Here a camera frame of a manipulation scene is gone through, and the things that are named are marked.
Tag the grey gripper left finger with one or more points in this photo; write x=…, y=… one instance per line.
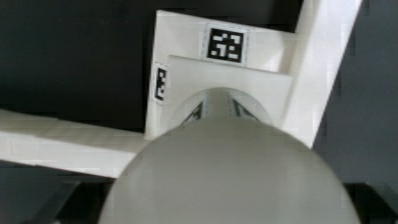
x=52, y=207

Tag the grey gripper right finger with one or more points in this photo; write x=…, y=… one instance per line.
x=384, y=211

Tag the white lamp bulb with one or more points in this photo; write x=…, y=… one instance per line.
x=226, y=172

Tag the white lamp base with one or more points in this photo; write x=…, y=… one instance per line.
x=215, y=54

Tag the white front rail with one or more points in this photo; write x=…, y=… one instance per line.
x=66, y=145

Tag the white rail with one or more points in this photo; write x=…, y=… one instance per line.
x=66, y=145
x=323, y=29

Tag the white right rail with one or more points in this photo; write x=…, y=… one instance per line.
x=323, y=29

